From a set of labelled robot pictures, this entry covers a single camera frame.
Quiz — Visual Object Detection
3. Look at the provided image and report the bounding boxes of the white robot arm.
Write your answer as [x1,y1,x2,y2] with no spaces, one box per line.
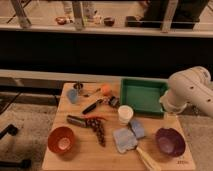
[159,66,213,118]

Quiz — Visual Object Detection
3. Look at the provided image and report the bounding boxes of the dark bowl in background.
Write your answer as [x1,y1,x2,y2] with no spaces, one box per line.
[104,17,115,27]

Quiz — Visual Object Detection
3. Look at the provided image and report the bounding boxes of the orange bowl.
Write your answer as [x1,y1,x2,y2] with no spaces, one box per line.
[47,126,75,155]

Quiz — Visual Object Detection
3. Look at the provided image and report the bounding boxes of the red bowl in background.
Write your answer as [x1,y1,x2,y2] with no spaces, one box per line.
[55,17,68,25]

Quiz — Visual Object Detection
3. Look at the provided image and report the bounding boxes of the purple bowl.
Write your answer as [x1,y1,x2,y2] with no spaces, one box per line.
[155,128,186,157]

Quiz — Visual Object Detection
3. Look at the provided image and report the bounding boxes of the orange fruit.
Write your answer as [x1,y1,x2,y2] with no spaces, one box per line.
[101,84,112,96]

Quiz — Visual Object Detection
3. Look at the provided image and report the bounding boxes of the small black metal clip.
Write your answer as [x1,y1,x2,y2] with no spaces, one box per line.
[108,96,120,108]

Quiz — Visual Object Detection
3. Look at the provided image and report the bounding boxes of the small dark round object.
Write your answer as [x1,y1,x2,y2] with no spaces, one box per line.
[73,82,83,90]

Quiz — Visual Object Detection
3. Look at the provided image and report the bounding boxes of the white cup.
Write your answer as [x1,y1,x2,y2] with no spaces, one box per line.
[118,105,134,124]

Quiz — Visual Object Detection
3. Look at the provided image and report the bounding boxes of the green plastic tray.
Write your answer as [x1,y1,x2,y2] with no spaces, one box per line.
[120,78,168,117]

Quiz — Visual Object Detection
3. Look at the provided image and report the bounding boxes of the red chili pepper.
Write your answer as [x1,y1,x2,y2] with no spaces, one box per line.
[83,115,107,121]

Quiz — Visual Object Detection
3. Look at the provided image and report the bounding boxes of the dark purple grapes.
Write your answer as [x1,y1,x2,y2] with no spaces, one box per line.
[87,118,106,147]

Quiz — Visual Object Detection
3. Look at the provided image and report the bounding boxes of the dark metal tool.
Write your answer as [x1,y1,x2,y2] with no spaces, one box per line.
[67,115,87,128]

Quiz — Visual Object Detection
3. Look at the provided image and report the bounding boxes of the blue sponge small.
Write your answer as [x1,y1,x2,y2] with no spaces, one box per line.
[130,119,145,139]

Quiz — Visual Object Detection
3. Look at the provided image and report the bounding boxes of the blue cloth large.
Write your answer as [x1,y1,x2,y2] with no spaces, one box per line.
[113,128,138,154]

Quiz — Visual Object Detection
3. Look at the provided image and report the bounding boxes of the black handled knife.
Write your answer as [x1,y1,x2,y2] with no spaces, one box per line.
[82,99,103,115]

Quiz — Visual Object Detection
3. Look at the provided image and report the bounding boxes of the cream handled brush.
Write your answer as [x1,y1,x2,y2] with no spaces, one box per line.
[136,146,161,171]

